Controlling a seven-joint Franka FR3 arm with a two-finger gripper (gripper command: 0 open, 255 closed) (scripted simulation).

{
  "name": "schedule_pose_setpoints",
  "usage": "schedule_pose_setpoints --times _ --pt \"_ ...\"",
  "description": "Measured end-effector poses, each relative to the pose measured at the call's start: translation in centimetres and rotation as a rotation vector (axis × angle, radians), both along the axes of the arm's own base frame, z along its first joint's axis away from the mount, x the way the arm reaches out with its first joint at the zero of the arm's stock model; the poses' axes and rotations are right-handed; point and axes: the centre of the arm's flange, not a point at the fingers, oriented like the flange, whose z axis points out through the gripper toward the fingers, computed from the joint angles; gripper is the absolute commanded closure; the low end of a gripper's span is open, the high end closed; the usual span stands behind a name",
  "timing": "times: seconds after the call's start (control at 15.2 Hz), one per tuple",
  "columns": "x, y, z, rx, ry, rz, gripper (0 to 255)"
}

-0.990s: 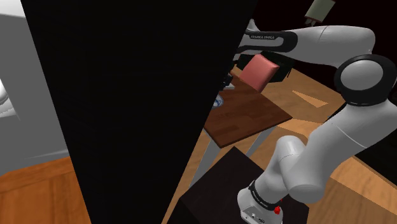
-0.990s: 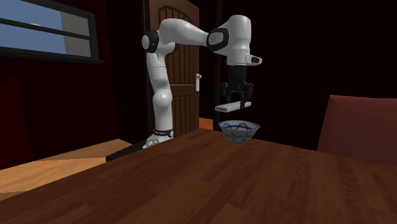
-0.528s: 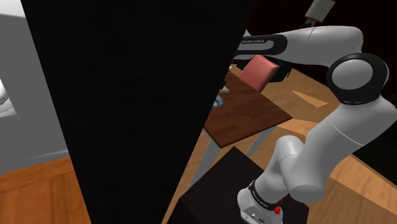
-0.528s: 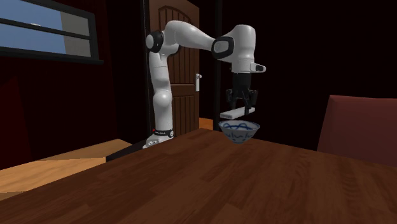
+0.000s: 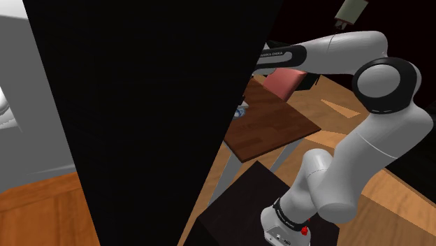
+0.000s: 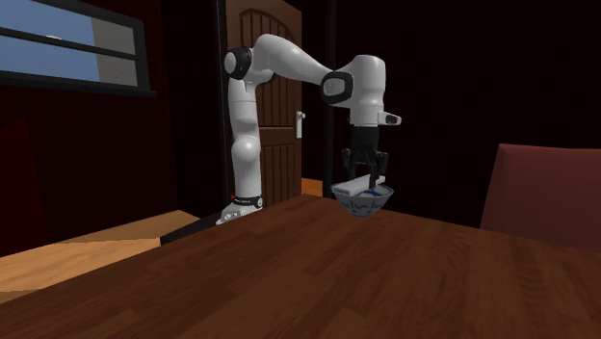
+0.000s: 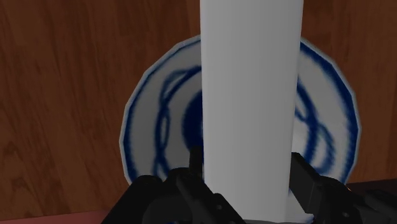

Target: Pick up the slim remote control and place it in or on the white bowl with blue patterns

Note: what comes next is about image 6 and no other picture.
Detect white and blue patterned bowl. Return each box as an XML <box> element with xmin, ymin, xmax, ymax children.
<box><xmin>329</xmin><ymin>182</ymin><xmax>395</xmax><ymax>218</ymax></box>

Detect brown wooden door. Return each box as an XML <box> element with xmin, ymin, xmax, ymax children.
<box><xmin>223</xmin><ymin>0</ymin><xmax>303</xmax><ymax>208</ymax></box>

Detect black framed window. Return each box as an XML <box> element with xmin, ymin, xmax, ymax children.
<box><xmin>0</xmin><ymin>0</ymin><xmax>158</xmax><ymax>99</ymax></box>

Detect dark red chair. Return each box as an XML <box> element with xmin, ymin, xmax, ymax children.
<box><xmin>479</xmin><ymin>143</ymin><xmax>601</xmax><ymax>254</ymax></box>

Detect dark robot stand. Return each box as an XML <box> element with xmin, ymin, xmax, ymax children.
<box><xmin>160</xmin><ymin>209</ymin><xmax>232</xmax><ymax>247</ymax></box>

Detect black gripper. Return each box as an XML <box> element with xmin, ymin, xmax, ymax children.
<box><xmin>341</xmin><ymin>124</ymin><xmax>390</xmax><ymax>190</ymax></box>

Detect white flat remote control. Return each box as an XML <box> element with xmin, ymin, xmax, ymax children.
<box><xmin>336</xmin><ymin>174</ymin><xmax>387</xmax><ymax>195</ymax></box>

